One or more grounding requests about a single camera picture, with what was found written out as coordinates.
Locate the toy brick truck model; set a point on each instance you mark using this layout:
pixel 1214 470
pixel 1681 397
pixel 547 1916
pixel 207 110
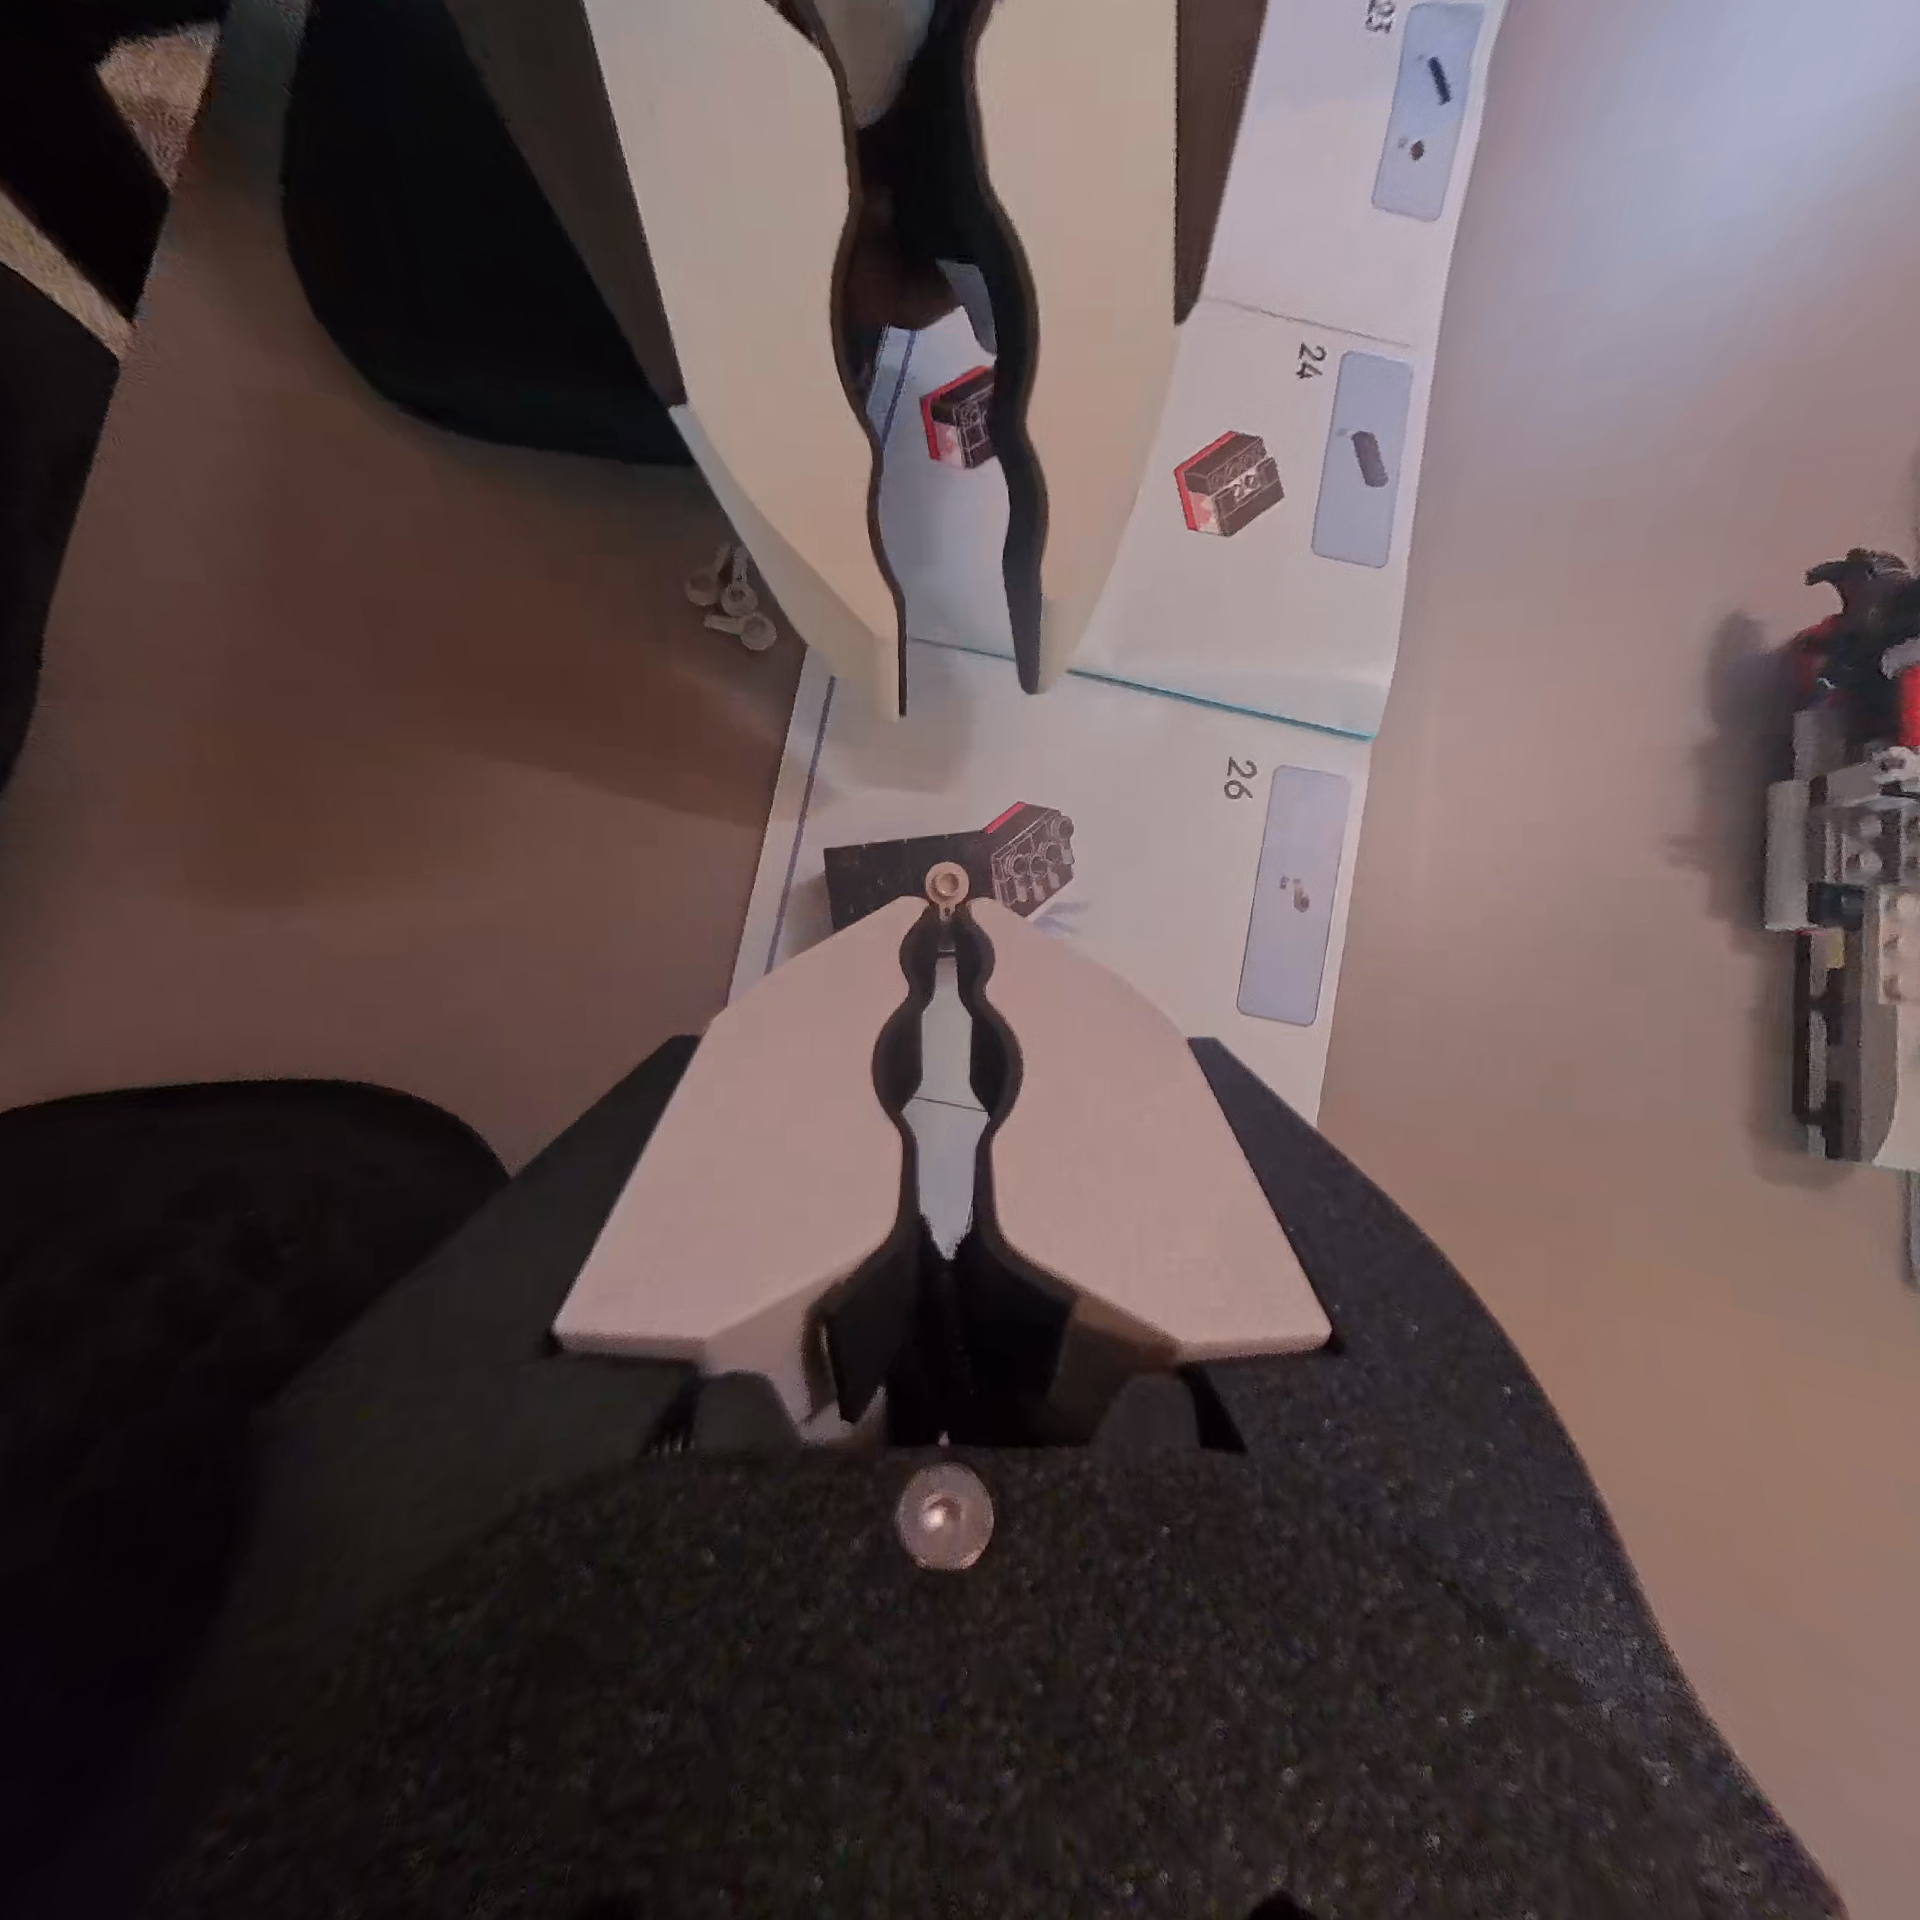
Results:
pixel 1852 840

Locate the step-page instruction booklet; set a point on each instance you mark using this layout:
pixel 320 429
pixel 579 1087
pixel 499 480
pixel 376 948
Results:
pixel 1141 840

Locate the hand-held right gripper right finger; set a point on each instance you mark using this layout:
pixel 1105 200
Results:
pixel 1156 1200

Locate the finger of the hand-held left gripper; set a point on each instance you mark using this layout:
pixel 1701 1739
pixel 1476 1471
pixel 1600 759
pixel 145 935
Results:
pixel 735 300
pixel 1110 226

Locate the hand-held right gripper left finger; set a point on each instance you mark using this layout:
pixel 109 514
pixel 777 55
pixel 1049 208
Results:
pixel 720 1200

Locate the black mesh cushion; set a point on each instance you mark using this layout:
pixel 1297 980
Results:
pixel 452 226
pixel 182 1350

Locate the black toy brick block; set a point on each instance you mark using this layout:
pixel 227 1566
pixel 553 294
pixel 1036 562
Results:
pixel 879 878

